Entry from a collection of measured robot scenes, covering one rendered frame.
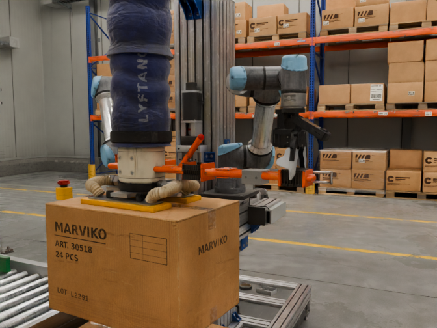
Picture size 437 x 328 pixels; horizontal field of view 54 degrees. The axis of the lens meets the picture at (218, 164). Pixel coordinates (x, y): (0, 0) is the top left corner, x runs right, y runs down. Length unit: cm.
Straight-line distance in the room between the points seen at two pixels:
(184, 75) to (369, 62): 783
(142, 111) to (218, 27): 91
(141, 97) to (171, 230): 48
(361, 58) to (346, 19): 143
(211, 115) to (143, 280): 108
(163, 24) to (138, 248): 76
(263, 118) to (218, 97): 45
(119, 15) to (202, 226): 75
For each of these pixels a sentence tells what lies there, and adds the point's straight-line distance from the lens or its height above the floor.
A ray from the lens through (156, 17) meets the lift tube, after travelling 156.
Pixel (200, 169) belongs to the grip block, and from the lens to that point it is 142.
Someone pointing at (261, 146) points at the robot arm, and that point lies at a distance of 197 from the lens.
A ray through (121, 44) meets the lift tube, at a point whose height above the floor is 163.
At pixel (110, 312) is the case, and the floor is 73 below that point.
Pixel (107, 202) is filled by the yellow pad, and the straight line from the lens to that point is 156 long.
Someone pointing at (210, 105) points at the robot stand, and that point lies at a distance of 224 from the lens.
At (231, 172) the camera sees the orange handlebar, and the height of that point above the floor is 121.
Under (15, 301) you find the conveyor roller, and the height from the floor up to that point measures 54.
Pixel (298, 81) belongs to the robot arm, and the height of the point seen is 148.
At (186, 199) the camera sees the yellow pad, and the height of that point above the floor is 109.
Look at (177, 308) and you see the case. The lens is 139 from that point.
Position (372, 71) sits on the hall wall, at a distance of 988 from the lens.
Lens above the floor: 136
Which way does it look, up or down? 5 degrees down
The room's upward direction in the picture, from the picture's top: straight up
